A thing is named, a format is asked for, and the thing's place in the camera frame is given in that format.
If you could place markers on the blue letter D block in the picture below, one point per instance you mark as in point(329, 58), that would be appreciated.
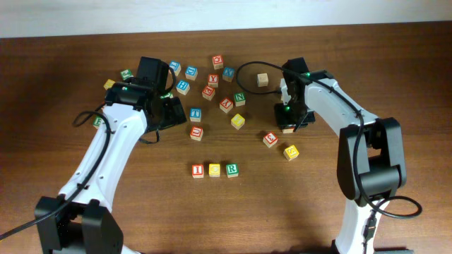
point(191, 72)

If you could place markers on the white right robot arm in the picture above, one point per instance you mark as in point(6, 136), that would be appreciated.
point(371, 160)

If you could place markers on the blue block top left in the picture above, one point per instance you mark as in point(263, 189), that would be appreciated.
point(176, 67)

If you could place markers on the red letter A block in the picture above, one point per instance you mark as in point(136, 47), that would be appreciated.
point(288, 130)

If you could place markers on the yellow block far left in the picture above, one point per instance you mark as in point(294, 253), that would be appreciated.
point(108, 84)

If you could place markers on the red letter Q block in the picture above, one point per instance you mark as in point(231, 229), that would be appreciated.
point(218, 62)

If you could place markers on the red letter y block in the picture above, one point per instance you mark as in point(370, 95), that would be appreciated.
point(226, 105)
point(213, 80)

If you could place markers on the green letter J block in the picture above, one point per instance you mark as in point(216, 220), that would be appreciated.
point(126, 74)

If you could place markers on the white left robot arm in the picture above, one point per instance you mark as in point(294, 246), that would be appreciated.
point(79, 219)

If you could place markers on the yellow letter S block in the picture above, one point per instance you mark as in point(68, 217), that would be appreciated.
point(291, 152)

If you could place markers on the green letter N block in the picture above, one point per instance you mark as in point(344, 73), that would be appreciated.
point(239, 99)

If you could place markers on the green letter Z block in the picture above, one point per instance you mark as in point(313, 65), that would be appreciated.
point(168, 95)

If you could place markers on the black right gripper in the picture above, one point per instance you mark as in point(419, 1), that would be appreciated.
point(282, 122)

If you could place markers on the red letter Y block lower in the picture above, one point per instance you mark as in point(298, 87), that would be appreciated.
point(226, 105)

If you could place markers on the red letter U block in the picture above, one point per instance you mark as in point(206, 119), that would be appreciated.
point(196, 133)

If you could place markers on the green letter B block left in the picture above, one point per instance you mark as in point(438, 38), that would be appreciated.
point(97, 122)

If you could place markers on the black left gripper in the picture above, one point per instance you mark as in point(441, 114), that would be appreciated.
point(174, 111)

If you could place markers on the green letter R block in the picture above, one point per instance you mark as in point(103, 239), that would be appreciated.
point(232, 170)

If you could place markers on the yellow block centre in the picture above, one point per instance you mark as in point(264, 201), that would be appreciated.
point(237, 121)

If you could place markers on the yellow letter C block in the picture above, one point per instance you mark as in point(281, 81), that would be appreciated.
point(214, 170)

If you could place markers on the blue letter H block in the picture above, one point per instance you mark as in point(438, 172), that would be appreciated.
point(183, 87)

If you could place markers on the red number 3 block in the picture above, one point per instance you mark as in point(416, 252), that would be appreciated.
point(270, 139)

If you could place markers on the red letter Y block upper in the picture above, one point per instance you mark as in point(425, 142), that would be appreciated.
point(213, 80)

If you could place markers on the red letter I block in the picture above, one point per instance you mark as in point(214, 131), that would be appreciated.
point(197, 171)

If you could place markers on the red letter E block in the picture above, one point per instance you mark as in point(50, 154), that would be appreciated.
point(208, 92)

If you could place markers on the blue letter X block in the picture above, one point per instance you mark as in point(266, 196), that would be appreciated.
point(228, 74)

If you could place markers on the plain wooden block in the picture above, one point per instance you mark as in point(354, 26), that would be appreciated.
point(262, 79)

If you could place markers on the blue letter T block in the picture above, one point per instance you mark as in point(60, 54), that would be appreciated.
point(195, 115)

